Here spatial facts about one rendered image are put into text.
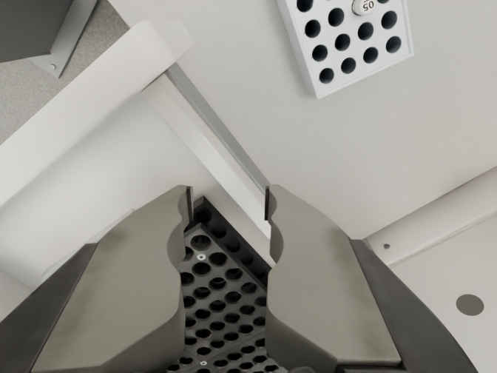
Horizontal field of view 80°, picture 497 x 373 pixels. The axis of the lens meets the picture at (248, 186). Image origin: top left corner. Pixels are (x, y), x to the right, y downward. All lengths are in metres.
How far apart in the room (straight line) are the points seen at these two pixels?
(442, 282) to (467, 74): 0.21
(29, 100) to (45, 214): 0.97
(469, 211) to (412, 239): 0.07
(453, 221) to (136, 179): 0.35
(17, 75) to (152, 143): 1.03
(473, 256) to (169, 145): 0.32
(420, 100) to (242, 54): 0.18
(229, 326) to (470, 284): 0.24
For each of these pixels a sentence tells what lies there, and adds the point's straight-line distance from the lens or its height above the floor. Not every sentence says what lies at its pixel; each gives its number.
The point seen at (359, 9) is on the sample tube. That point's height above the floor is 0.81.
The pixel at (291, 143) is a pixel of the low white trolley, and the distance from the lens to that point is 0.32.
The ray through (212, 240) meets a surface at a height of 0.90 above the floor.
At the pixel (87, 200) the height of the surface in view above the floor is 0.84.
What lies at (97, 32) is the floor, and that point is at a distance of 1.12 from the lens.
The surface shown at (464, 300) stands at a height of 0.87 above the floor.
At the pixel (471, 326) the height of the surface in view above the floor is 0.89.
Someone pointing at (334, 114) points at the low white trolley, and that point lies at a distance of 0.32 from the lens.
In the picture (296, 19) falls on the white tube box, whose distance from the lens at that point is 0.26.
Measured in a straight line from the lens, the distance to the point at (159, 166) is 0.24.
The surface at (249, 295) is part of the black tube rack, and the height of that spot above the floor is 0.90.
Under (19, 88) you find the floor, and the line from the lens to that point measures 1.26.
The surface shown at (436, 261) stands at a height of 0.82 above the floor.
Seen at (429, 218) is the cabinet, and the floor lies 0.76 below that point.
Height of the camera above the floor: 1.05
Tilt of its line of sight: 61 degrees down
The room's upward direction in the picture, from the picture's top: 171 degrees clockwise
